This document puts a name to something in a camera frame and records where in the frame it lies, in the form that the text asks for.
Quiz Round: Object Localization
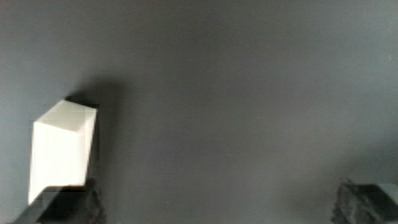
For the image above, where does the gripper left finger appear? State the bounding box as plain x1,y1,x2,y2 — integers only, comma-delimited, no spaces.
12,179,107,224

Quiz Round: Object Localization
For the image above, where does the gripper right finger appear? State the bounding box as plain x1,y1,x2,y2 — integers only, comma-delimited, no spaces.
331,180,398,224

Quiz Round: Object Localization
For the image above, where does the white right fence rail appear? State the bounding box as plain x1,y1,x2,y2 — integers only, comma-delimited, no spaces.
29,100,99,202

